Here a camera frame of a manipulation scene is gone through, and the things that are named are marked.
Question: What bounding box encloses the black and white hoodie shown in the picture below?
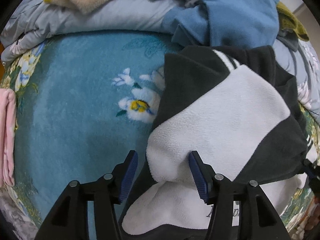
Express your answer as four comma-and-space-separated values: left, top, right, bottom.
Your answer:
120, 46, 316, 239

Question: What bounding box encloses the grey floral pillow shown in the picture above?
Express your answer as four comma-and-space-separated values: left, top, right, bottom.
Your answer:
1, 188, 38, 239

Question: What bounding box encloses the teal floral bed blanket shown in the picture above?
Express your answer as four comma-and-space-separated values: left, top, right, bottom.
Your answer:
2, 31, 319, 239

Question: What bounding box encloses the pink folded garment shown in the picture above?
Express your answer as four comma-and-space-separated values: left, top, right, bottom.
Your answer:
0, 88, 16, 187

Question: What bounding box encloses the olive green garment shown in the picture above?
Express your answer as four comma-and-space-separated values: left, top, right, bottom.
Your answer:
276, 2, 310, 42

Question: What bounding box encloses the blue garment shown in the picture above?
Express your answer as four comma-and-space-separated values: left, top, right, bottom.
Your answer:
161, 0, 279, 48

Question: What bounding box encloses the grey-blue floral quilt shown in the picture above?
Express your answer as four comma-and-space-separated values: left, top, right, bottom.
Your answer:
1, 0, 319, 117

